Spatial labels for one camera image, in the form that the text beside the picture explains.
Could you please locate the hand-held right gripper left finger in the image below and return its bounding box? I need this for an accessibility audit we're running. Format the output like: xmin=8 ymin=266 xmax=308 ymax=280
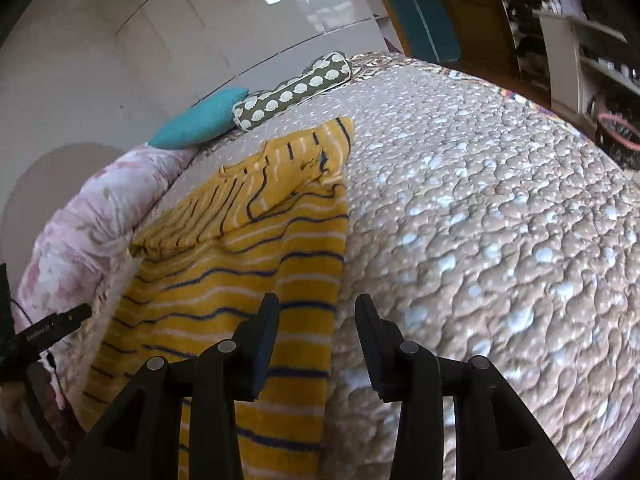
xmin=60 ymin=292 xmax=281 ymax=480

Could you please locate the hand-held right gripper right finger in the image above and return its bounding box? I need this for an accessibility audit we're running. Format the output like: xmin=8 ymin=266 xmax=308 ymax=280
xmin=354 ymin=294 xmax=576 ymax=480

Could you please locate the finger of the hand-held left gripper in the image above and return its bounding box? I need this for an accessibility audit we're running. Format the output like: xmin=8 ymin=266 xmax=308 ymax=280
xmin=14 ymin=304 xmax=94 ymax=357

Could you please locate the yellow striped sweater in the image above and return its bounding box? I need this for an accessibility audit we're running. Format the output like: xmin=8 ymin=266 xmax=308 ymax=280
xmin=80 ymin=116 xmax=357 ymax=480

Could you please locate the pink floral quilt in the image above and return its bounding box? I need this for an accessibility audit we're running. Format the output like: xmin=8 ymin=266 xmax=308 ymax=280
xmin=10 ymin=142 xmax=198 ymax=411

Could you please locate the beige quilted bedspread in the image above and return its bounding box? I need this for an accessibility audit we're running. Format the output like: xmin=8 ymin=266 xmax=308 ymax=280
xmin=47 ymin=51 xmax=640 ymax=480

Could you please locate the teal pillow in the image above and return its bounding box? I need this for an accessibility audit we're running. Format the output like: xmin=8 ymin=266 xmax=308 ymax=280
xmin=149 ymin=86 xmax=250 ymax=150

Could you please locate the green polka-dot pillow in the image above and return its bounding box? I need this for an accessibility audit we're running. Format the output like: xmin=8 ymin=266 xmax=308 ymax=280
xmin=232 ymin=51 xmax=353 ymax=132

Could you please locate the white glossy wardrobe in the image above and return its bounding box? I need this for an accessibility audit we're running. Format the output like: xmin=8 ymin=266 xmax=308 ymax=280
xmin=0 ymin=0 xmax=403 ymax=271

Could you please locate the black basket with pink rim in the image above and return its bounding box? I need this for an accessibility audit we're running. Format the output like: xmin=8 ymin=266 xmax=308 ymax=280
xmin=595 ymin=112 xmax=640 ymax=171

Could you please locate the white shelf unit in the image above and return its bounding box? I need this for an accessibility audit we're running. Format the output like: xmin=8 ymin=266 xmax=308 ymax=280
xmin=532 ymin=7 xmax=640 ymax=126

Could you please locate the teal door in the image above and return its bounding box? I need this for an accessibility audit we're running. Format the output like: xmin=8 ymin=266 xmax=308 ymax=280
xmin=367 ymin=0 xmax=462 ymax=63

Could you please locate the cluttered dark rack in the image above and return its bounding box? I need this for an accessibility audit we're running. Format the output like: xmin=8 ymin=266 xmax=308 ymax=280
xmin=492 ymin=0 xmax=588 ymax=88

